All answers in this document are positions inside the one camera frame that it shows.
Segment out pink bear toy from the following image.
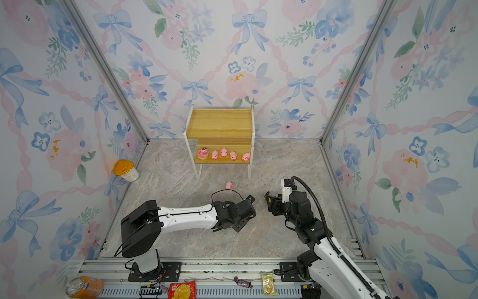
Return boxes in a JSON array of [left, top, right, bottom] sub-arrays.
[[197, 147, 209, 160]]

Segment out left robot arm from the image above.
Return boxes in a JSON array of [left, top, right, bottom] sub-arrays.
[[115, 196, 256, 283]]

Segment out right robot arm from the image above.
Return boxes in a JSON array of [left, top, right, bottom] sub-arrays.
[[265, 176, 390, 299]]

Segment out purple wrapped candy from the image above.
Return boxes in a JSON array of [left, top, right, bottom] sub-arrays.
[[234, 277, 253, 289]]

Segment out green snack packet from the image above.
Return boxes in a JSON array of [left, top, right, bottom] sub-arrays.
[[261, 273, 278, 296]]

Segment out wooden two-tier shelf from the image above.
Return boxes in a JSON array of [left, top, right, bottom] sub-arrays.
[[183, 105, 256, 179]]

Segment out red snack packet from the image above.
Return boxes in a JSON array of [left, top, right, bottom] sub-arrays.
[[168, 281, 196, 299]]

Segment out orange soda can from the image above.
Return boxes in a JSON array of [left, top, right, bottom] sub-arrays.
[[65, 276, 104, 299]]

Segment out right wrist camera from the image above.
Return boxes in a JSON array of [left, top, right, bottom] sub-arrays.
[[281, 178, 297, 204]]

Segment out aluminium rail base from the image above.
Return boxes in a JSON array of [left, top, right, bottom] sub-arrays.
[[78, 257, 306, 298]]

